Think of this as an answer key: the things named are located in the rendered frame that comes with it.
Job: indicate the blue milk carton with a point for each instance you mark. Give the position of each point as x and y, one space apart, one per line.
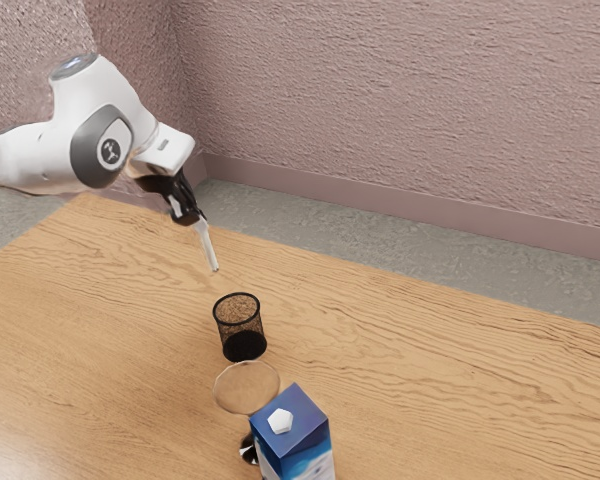
295 442

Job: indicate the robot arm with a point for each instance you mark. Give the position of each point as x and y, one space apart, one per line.
55 145

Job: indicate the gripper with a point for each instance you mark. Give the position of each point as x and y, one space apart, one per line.
159 184

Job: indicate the black mesh pen holder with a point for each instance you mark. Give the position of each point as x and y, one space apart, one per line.
240 327

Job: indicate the clear wine glass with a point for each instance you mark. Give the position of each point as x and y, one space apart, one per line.
245 387

